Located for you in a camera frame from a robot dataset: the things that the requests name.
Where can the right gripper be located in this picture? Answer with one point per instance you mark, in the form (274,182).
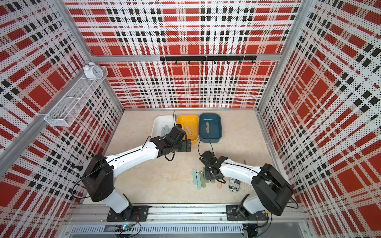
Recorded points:
(207,176)

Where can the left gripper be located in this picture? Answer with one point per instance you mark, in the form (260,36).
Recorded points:
(184,148)

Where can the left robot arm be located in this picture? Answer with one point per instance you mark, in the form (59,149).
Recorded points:
(99,173)

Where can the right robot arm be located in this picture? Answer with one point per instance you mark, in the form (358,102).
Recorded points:
(272,190)

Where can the white storage box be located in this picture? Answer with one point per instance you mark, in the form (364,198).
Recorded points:
(160,122)

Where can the yellow storage box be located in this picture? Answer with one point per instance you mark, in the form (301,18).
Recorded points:
(193,122)

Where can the dark teal storage box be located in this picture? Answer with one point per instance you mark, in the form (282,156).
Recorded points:
(215,128)

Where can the sage knife left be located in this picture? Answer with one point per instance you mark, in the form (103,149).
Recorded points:
(202,179)

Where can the printed pencil case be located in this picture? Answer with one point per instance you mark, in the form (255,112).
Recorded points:
(234,185)

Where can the green circuit board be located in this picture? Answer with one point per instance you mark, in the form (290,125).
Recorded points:
(122,228)

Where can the white alarm clock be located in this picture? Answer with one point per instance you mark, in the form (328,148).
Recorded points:
(93,71)

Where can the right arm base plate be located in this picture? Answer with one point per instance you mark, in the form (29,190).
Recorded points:
(235,213)

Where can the black hook rail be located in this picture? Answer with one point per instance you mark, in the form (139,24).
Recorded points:
(207,58)

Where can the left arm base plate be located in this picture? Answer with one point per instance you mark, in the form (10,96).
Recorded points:
(132,212)

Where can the white wire mesh shelf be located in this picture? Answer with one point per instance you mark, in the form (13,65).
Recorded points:
(67,109)

